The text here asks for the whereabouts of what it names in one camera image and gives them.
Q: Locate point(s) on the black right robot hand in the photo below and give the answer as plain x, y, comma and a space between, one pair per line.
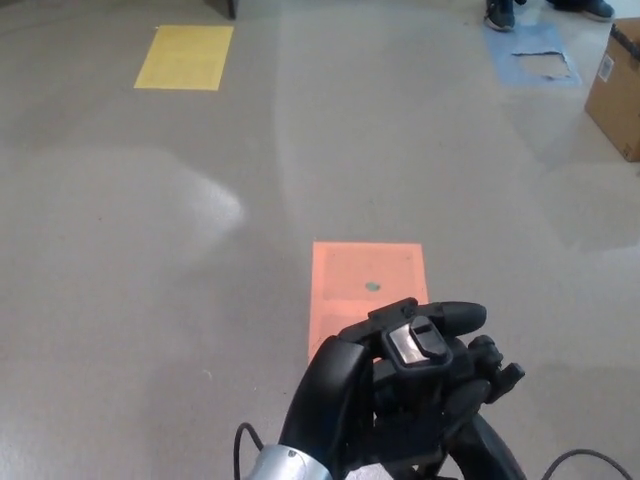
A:
480, 450

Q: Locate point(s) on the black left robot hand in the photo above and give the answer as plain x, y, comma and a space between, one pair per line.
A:
327, 390

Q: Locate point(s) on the black phone stand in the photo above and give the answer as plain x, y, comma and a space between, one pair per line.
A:
417, 347

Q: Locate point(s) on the orange floor sheet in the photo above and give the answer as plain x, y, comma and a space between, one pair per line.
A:
345, 280

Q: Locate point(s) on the yellow floor sheet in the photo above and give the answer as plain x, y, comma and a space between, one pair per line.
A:
182, 57

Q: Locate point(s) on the torn blue floor sheet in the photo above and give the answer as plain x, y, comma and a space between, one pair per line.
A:
500, 55

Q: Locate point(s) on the green round dot sticker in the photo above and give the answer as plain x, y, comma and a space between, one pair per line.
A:
373, 286

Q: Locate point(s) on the brown cardboard box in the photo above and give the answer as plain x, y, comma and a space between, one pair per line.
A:
617, 105

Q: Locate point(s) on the dark sneaker with laces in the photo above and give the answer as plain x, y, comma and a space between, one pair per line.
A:
500, 17

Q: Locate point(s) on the dark grey-soled sneaker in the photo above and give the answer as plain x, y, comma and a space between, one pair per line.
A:
590, 9

